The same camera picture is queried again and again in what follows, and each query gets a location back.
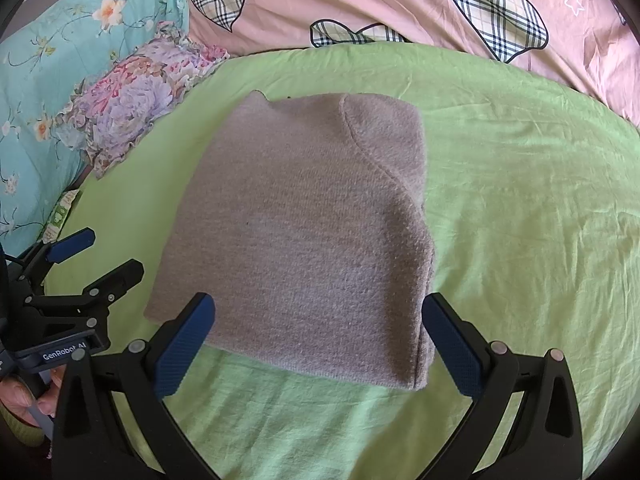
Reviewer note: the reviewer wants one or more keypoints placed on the teal floral pillow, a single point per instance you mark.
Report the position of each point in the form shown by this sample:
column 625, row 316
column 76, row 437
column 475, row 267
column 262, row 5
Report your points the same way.
column 40, row 85

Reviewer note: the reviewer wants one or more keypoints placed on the floral patterned cloth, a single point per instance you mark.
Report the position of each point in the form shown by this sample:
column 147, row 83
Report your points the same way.
column 130, row 100

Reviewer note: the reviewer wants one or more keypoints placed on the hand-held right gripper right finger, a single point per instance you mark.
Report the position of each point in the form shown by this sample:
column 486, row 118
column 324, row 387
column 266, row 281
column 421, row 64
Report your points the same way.
column 455, row 345

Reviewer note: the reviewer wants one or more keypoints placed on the person's left hand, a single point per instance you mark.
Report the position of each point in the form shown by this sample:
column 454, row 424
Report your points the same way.
column 50, row 390

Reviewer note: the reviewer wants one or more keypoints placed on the green bed sheet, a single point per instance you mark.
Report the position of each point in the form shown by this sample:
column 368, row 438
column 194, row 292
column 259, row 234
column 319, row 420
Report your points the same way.
column 525, row 235

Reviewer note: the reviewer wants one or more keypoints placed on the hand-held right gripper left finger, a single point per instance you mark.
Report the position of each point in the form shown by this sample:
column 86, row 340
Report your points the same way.
column 185, row 345

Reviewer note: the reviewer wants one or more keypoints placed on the green white printed cloth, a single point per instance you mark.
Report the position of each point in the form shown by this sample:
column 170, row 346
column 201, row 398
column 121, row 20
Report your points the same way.
column 60, row 215

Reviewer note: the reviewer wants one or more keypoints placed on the grey knit sweater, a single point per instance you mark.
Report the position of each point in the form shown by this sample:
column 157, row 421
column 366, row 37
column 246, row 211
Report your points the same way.
column 300, row 235

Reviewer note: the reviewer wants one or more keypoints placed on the person's left forearm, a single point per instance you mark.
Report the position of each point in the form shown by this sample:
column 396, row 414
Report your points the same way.
column 20, row 430

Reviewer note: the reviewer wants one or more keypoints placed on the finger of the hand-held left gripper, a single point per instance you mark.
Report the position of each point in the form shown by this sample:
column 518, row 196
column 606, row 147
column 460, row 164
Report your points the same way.
column 115, row 277
column 70, row 247

